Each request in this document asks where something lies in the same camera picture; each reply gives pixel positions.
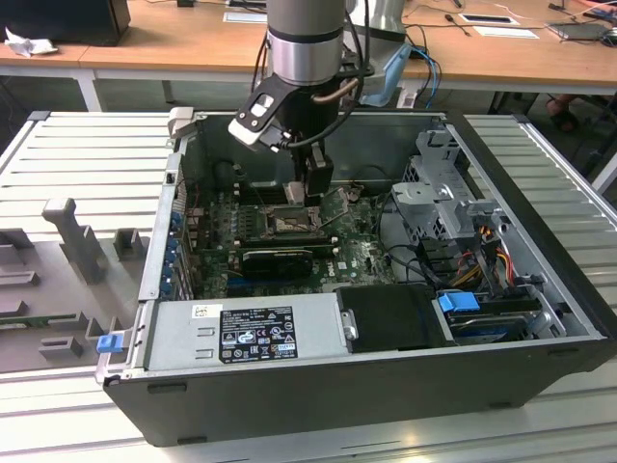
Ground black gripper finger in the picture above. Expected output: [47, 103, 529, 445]
[305, 154, 335, 198]
[290, 144, 310, 186]

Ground metal socket cover frame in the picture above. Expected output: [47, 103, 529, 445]
[321, 186, 361, 229]

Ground CPU socket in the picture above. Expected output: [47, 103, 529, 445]
[259, 202, 325, 238]

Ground black RAM slots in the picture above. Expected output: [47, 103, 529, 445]
[238, 180, 291, 204]
[240, 232, 338, 257]

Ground black round cylinder part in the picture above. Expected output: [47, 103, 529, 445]
[214, 161, 237, 190]

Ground green motherboard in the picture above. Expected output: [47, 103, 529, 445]
[190, 185, 420, 300]

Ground black graphics card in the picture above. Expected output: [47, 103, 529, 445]
[239, 248, 315, 280]

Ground grey metal disk bay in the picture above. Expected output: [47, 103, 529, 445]
[389, 128, 513, 245]

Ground white framed desk plate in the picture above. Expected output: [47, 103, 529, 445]
[457, 13, 522, 26]
[223, 12, 269, 25]

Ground wooden desk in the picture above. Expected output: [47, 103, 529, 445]
[79, 0, 617, 117]
[0, 18, 105, 115]

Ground black plastic shroud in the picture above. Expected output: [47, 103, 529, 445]
[333, 284, 457, 354]

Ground hard disk in blue carrier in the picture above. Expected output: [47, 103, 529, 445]
[436, 288, 531, 346]

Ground grey power supply unit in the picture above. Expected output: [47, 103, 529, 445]
[142, 291, 351, 372]

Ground white paper sheet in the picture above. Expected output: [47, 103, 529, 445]
[473, 25, 542, 41]

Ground black open PC case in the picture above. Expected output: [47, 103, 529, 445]
[95, 106, 617, 449]

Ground person's foot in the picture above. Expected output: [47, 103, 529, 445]
[546, 94, 580, 132]

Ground grey parts rack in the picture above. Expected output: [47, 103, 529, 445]
[0, 197, 155, 375]

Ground black box on desk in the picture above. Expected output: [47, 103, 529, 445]
[0, 0, 132, 47]

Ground crumpled white paper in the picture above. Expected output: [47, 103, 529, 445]
[4, 26, 60, 59]

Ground grey flat tablet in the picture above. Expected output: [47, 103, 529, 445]
[544, 21, 611, 42]

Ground green circuit board strip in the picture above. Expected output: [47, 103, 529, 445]
[0, 313, 78, 332]

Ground black camera cable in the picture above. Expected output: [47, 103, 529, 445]
[283, 0, 380, 149]

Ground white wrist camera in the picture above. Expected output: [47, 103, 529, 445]
[227, 76, 293, 153]

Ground blue cable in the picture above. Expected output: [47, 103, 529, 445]
[409, 45, 443, 110]

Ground silver metal latch bracket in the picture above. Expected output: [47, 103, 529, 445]
[338, 310, 361, 341]

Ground yellow and red wires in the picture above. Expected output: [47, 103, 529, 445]
[452, 224, 515, 290]

